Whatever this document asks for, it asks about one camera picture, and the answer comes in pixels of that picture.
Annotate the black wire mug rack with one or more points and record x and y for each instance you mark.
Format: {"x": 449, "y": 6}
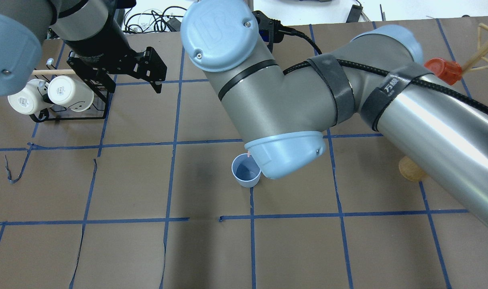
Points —
{"x": 97, "y": 111}

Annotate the bamboo chopstick holder cup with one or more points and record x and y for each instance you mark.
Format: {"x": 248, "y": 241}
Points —
{"x": 410, "y": 170}

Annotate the white mug, inner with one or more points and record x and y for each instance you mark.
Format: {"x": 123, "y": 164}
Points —
{"x": 70, "y": 93}

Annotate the white mug, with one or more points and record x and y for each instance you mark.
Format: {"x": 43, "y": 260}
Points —
{"x": 32, "y": 98}
{"x": 70, "y": 93}

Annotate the white mug, outer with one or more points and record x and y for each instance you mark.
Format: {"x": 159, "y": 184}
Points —
{"x": 32, "y": 98}

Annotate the light blue plastic cup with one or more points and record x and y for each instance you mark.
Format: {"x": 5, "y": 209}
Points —
{"x": 245, "y": 170}

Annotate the red cup on stand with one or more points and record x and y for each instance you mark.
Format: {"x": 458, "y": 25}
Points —
{"x": 446, "y": 70}

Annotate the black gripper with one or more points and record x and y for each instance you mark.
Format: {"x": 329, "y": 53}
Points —
{"x": 92, "y": 51}

